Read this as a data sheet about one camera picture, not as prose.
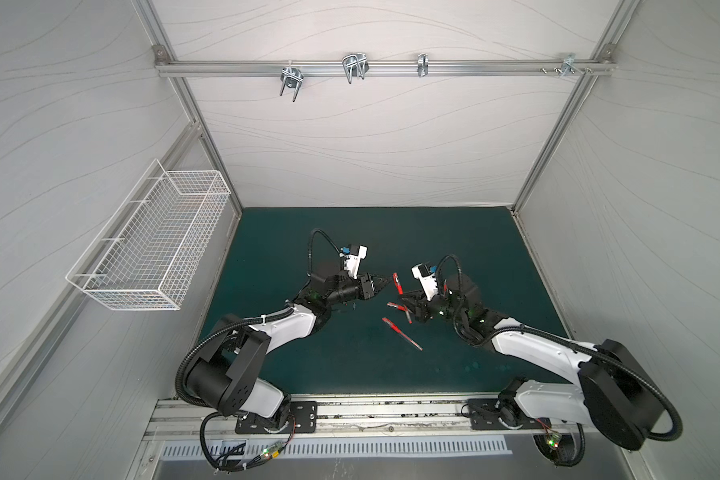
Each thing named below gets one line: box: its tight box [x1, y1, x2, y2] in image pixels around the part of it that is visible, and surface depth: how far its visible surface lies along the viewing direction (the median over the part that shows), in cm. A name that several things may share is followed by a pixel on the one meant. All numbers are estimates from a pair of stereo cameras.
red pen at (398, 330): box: [382, 317, 424, 351], surface depth 90 cm
